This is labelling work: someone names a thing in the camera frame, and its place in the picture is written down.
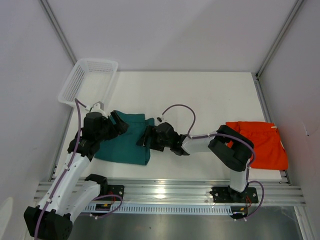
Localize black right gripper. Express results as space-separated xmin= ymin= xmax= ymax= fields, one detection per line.
xmin=137 ymin=125 xmax=172 ymax=152

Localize green shorts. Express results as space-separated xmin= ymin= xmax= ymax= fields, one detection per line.
xmin=94 ymin=110 xmax=155 ymax=166

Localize orange shorts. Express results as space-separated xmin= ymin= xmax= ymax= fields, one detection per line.
xmin=226 ymin=121 xmax=289 ymax=171

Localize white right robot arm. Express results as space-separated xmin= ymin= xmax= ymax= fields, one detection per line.
xmin=136 ymin=122 xmax=256 ymax=202

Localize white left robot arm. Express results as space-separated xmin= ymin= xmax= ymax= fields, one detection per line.
xmin=23 ymin=110 xmax=129 ymax=240

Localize white plastic basket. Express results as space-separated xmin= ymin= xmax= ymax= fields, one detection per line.
xmin=57 ymin=58 xmax=119 ymax=107

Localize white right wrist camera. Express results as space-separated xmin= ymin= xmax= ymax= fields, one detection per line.
xmin=156 ymin=115 xmax=166 ymax=123

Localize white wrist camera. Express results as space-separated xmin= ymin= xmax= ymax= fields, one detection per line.
xmin=85 ymin=101 xmax=107 ymax=117
xmin=156 ymin=115 xmax=166 ymax=123

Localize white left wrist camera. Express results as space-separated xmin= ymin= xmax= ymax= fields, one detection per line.
xmin=85 ymin=101 xmax=107 ymax=117

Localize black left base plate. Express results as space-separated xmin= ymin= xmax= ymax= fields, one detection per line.
xmin=101 ymin=184 xmax=125 ymax=202

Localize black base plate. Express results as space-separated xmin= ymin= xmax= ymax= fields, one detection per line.
xmin=209 ymin=186 xmax=259 ymax=204
xmin=101 ymin=184 xmax=125 ymax=202

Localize white slotted cable duct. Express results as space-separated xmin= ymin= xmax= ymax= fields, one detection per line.
xmin=82 ymin=203 xmax=232 ymax=216

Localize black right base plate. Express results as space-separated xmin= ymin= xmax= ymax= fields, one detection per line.
xmin=209 ymin=186 xmax=259 ymax=204

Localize aluminium corner post right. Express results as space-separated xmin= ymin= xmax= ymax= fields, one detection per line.
xmin=254 ymin=0 xmax=307 ymax=78

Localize aluminium corner post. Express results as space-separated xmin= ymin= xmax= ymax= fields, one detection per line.
xmin=38 ymin=0 xmax=77 ymax=65
xmin=254 ymin=0 xmax=307 ymax=78

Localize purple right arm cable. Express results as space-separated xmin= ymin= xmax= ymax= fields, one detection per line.
xmin=156 ymin=103 xmax=265 ymax=221

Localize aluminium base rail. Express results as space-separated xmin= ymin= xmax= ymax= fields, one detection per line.
xmin=33 ymin=177 xmax=306 ymax=207

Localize aluminium corner post left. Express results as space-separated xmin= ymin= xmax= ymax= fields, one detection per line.
xmin=38 ymin=0 xmax=77 ymax=65

